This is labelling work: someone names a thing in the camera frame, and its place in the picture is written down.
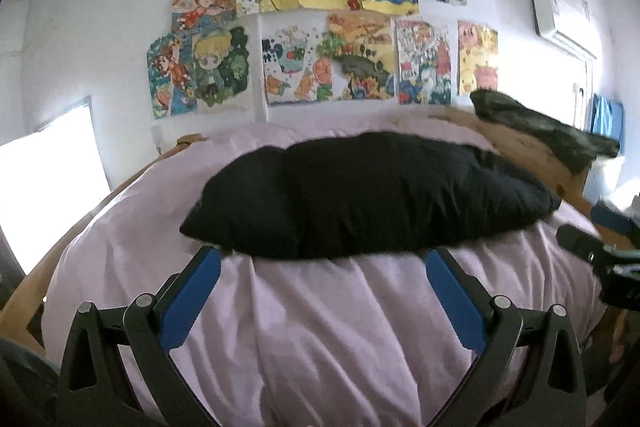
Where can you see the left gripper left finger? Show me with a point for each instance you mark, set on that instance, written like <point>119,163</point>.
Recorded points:
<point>95,388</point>

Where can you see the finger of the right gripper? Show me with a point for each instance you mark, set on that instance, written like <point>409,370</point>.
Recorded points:
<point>582,244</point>
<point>601,214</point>

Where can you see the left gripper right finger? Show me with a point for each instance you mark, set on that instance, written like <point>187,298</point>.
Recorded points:
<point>527,369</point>

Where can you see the black padded jacket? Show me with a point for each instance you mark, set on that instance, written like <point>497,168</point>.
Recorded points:
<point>379,192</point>

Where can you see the person's right hand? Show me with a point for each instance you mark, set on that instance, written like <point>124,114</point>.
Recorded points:
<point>615,323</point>

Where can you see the dark green garment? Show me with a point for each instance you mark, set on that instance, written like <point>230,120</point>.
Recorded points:
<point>575,149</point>

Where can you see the blue fabric item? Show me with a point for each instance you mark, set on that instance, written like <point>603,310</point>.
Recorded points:
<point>608,119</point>

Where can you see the white air conditioner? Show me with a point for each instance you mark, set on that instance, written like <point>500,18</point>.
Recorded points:
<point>566,27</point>

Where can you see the yellow pink animals drawing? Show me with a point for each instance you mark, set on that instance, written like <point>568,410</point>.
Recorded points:
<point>477,58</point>

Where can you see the bright window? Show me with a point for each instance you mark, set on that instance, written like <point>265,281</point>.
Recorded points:
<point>49,180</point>

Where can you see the busy 2024 doodle drawing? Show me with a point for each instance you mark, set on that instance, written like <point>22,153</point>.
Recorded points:
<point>424,61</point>

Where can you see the blond boy green drawing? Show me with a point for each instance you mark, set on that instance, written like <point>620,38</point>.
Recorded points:
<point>221,70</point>

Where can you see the underwater girl drawing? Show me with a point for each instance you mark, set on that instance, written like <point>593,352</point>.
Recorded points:
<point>170,74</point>

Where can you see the orange fish cup drawing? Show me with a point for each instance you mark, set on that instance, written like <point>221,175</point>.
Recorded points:
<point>297,67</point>

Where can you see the girl swimming drawing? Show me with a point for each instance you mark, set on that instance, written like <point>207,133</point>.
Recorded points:
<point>197,15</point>

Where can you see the wooden bed frame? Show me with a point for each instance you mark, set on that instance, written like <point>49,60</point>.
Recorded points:
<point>19,314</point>

